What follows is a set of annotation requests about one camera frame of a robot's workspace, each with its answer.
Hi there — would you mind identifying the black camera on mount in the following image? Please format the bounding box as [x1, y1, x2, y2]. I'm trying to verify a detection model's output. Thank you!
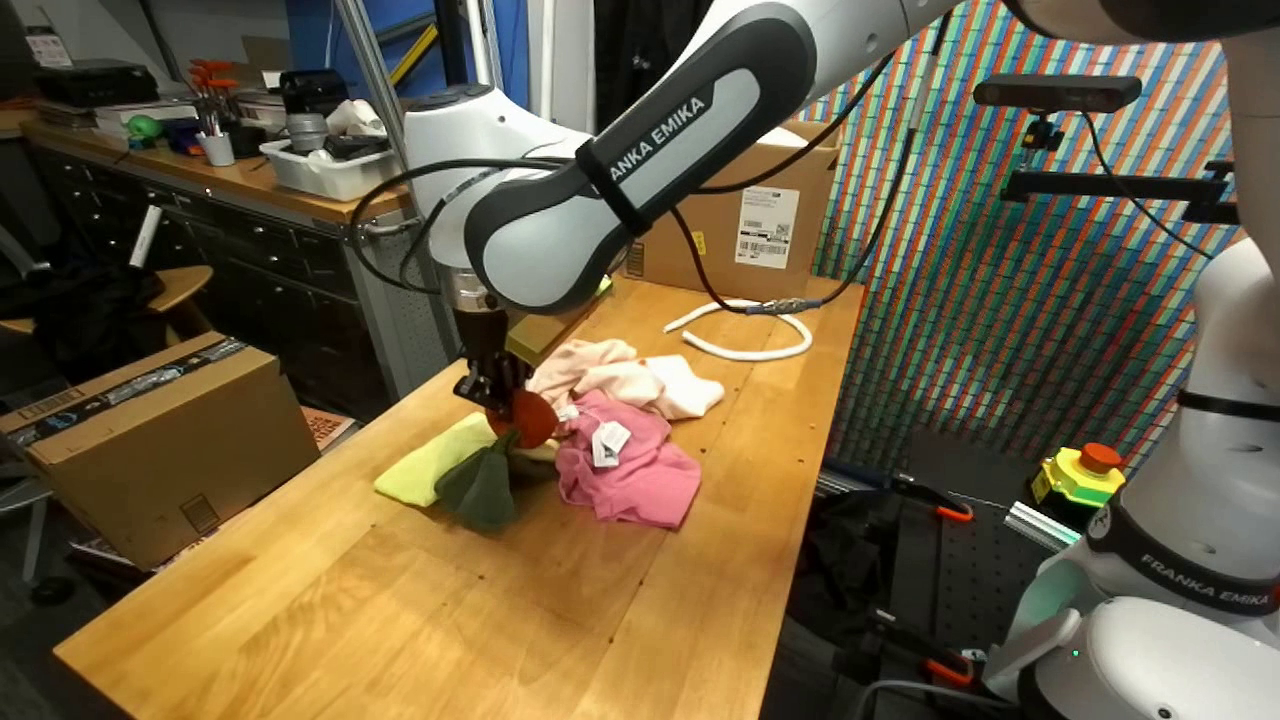
[972, 77, 1145, 151]

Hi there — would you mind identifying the white rope string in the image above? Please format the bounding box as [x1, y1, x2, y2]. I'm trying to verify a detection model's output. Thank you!
[662, 296, 820, 370]

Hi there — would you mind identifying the pink cloth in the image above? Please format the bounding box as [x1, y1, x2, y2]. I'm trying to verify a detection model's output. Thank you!
[556, 391, 702, 533]

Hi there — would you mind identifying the peach shirt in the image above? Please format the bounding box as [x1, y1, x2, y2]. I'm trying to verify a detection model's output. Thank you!
[523, 340, 723, 422]

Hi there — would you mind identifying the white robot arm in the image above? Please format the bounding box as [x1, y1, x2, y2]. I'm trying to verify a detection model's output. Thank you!
[410, 0, 1280, 417]

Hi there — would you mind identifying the yellow red emergency stop button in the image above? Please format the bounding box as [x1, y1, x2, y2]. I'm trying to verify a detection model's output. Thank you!
[1031, 440, 1126, 510]

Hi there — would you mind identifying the red green plush toy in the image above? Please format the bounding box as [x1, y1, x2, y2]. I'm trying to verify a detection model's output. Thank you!
[437, 391, 561, 533]

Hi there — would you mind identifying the yellow-green cloth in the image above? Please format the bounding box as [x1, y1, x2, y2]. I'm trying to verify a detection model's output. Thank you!
[378, 414, 497, 510]

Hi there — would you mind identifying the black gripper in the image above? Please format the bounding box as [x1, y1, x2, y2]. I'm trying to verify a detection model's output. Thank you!
[451, 309, 521, 408]

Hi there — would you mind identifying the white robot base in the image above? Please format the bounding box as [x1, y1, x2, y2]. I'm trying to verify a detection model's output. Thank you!
[979, 21, 1280, 720]

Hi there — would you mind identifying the large cardboard box on table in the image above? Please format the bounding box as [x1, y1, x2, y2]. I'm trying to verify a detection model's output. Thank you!
[641, 119, 835, 299]

